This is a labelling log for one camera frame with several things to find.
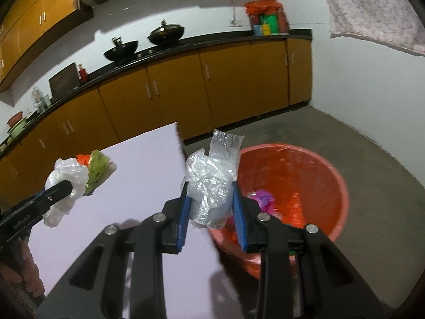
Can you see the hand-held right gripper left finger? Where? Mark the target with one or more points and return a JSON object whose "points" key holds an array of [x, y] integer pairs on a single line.
{"points": [[184, 219]]}

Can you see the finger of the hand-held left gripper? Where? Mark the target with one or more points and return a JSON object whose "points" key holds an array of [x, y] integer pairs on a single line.
{"points": [[53, 197]]}

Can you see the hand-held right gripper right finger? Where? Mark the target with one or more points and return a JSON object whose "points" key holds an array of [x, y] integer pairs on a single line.
{"points": [[239, 222]]}

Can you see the white plastic bag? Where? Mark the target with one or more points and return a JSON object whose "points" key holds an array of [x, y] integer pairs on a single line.
{"points": [[68, 172]]}

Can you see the pink plastic bag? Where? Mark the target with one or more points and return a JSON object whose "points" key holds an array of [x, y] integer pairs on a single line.
{"points": [[264, 199]]}

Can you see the clear plastic bag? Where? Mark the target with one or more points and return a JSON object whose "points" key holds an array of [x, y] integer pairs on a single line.
{"points": [[209, 192]]}

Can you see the orange plastic bag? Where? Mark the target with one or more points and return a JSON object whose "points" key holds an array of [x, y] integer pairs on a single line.
{"points": [[294, 209], [83, 158]]}

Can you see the orange plastic bin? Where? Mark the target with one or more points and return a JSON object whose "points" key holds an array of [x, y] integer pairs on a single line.
{"points": [[318, 179]]}

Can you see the person's left hand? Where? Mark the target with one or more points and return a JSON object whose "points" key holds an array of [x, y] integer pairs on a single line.
{"points": [[31, 272]]}

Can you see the green plastic bowl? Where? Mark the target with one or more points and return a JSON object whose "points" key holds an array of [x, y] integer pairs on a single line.
{"points": [[18, 129]]}

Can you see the red plastic bowl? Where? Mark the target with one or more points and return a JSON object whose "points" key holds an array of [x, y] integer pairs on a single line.
{"points": [[15, 118]]}

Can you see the glass jar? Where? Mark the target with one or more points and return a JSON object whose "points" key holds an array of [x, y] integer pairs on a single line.
{"points": [[40, 101]]}

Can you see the brown cutting board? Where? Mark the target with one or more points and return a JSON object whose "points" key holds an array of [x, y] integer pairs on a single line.
{"points": [[64, 79]]}

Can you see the red bottle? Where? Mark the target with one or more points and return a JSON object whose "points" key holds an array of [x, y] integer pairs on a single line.
{"points": [[83, 74]]}

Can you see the wooden kitchen base cabinets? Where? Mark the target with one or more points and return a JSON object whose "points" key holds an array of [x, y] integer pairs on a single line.
{"points": [[232, 83]]}

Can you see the black wok with ladle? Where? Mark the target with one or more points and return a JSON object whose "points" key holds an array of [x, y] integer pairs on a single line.
{"points": [[121, 51]]}

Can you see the black wok with lid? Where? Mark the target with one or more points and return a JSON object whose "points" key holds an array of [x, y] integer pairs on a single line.
{"points": [[166, 35]]}

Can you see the black kitchen countertop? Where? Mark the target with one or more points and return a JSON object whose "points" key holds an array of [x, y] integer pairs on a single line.
{"points": [[298, 33]]}

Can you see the orange bag of colourful packets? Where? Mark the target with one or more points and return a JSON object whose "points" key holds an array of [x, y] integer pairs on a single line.
{"points": [[265, 20]]}

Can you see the floral hanging cloth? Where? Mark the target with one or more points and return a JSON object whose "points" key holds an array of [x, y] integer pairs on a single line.
{"points": [[365, 10]]}

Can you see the long wooden wall cabinet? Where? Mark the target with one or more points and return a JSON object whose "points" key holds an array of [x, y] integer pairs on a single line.
{"points": [[33, 16]]}

